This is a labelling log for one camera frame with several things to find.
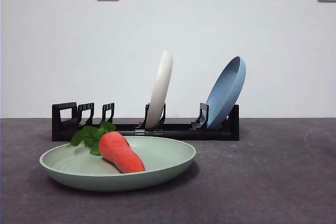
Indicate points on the green plate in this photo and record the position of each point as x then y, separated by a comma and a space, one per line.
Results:
162, 155

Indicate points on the orange carrot with green leaves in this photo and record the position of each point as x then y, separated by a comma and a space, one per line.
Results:
118, 153

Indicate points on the white plate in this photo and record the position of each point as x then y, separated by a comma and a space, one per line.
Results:
161, 87

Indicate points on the blue plate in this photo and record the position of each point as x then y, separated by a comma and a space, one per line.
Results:
223, 98

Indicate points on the black plate rack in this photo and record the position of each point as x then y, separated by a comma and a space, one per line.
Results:
210, 134

